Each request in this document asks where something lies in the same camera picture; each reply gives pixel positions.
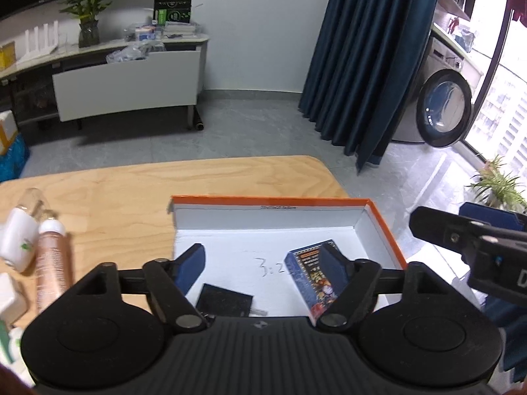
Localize clear plastic bag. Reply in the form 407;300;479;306
106;44;166;64

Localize red hanging garment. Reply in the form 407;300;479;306
508;0;527;26

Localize white cabinet drawer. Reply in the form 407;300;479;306
52;49;202;122

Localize silver washing machine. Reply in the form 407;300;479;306
390;35;485;149

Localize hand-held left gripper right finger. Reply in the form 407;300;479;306
315;243;438;332

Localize blue chair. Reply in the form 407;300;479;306
458;201;527;373

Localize black square card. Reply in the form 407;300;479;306
195;283;254;318

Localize white and yellow carton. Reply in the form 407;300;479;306
0;110;19;156

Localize clear plastic containers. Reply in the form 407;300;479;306
124;22;165;42

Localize white plug adapter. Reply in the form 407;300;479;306
0;208;40;273

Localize white charger block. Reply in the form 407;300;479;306
0;274;29;324

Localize dark blue curtain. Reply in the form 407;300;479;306
298;0;448;174

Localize spider plant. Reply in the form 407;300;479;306
466;154;527;211

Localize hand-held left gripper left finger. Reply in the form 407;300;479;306
76;243;215;332

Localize blue plastic bag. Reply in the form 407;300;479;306
0;133;31;182

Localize yellow box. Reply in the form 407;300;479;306
0;43;17;69

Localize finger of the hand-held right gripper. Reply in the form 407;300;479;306
409;206;492;256

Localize green plant in glass vase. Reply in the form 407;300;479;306
59;0;115;48

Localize green and black box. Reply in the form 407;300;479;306
153;0;193;26

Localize copper spray bottle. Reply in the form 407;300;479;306
35;219;73;314

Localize clear glass bulb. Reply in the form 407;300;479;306
17;188;57;224

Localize stack of papers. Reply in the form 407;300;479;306
162;22;199;39

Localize orange cardboard box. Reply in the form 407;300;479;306
168;195;408;318

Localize blue playing card box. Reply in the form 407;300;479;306
285;239;351;327

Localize white router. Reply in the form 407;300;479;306
18;25;59;62

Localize television cabinet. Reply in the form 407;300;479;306
0;32;210;133

